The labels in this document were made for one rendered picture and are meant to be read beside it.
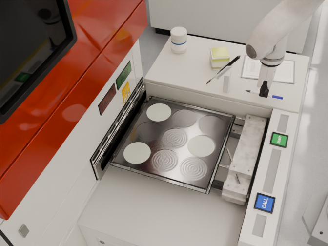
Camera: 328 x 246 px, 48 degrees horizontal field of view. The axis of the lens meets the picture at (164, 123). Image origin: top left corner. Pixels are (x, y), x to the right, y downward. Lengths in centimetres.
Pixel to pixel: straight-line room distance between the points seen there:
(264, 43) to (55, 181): 73
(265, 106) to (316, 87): 164
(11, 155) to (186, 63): 95
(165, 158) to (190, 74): 40
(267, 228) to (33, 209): 65
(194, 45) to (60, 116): 90
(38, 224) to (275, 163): 76
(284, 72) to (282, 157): 43
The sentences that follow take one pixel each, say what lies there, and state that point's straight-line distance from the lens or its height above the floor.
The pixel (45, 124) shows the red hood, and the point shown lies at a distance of 90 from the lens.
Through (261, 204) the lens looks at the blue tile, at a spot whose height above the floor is 96.
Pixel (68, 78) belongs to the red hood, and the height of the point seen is 137.
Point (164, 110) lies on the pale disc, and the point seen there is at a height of 90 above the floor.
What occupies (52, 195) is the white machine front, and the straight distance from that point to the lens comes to 113.
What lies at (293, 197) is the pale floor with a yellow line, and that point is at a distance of 237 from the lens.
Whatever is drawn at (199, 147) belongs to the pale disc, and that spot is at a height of 90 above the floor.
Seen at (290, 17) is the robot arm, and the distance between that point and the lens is 113.
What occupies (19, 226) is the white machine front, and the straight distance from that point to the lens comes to 105.
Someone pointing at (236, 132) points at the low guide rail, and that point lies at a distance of 148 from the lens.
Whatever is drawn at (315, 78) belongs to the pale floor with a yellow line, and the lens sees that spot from 314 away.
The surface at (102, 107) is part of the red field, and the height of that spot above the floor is 110.
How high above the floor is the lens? 196
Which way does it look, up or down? 48 degrees down
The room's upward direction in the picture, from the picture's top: 4 degrees counter-clockwise
